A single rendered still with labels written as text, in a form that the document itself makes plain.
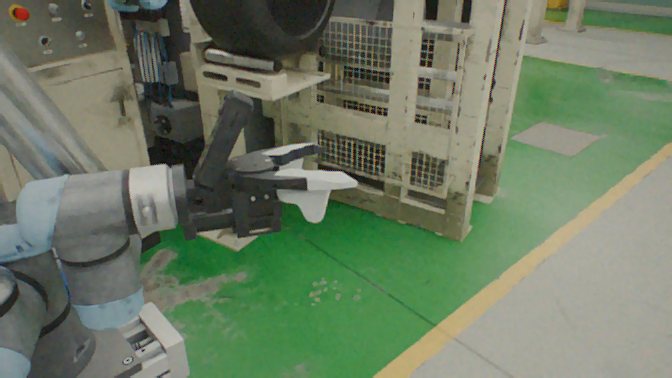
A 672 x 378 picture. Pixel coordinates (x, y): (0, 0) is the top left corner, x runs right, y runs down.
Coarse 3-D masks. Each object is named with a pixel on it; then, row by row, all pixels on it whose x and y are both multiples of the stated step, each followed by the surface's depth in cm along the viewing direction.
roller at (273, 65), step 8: (208, 56) 181; (216, 56) 179; (224, 56) 177; (232, 56) 175; (240, 56) 173; (248, 56) 172; (256, 56) 170; (232, 64) 177; (240, 64) 174; (248, 64) 172; (256, 64) 169; (264, 64) 167; (272, 64) 166; (280, 64) 168
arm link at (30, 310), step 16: (0, 272) 55; (0, 288) 53; (16, 288) 56; (32, 288) 62; (0, 304) 53; (16, 304) 55; (32, 304) 60; (0, 320) 53; (16, 320) 55; (32, 320) 59; (0, 336) 53; (16, 336) 55; (32, 336) 58; (0, 352) 52; (16, 352) 54; (32, 352) 58; (0, 368) 51; (16, 368) 53
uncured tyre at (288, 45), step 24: (192, 0) 158; (216, 0) 152; (240, 0) 148; (264, 0) 152; (288, 0) 199; (312, 0) 194; (216, 24) 160; (240, 24) 154; (264, 24) 156; (288, 24) 197; (312, 24) 181; (240, 48) 168; (264, 48) 163; (288, 48) 169
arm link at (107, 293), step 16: (128, 240) 56; (112, 256) 54; (128, 256) 56; (64, 272) 54; (80, 272) 53; (96, 272) 53; (112, 272) 54; (128, 272) 56; (80, 288) 54; (96, 288) 54; (112, 288) 55; (128, 288) 57; (80, 304) 55; (96, 304) 55; (112, 304) 56; (128, 304) 57; (96, 320) 56; (112, 320) 57; (128, 320) 58
